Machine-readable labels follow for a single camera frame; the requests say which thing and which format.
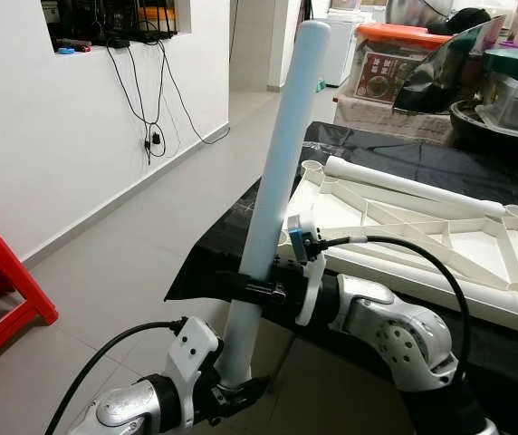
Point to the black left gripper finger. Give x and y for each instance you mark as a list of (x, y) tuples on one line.
[(257, 390)]

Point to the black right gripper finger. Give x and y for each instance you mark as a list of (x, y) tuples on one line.
[(250, 290)]

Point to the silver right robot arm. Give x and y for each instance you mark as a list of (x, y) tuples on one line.
[(395, 331)]

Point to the white plastic children table top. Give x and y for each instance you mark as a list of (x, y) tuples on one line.
[(476, 245)]

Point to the black table cloth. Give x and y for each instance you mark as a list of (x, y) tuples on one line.
[(377, 145)]

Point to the black power adapter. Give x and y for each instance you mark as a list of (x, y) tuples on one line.
[(155, 140)]

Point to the beige cloth covered bench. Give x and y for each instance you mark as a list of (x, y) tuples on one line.
[(377, 118)]

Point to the orange lid storage box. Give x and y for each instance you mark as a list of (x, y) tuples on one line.
[(377, 77)]

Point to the white cabinet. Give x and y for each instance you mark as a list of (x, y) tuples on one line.
[(340, 45)]

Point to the black glossy bag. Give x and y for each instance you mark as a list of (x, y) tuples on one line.
[(440, 82)]

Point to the black network devices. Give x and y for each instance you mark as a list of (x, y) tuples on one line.
[(114, 23)]

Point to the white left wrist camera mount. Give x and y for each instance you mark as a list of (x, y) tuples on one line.
[(191, 349)]

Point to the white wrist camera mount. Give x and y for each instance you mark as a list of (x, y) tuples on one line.
[(191, 349), (295, 227)]

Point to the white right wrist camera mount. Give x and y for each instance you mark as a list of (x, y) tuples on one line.
[(295, 227)]

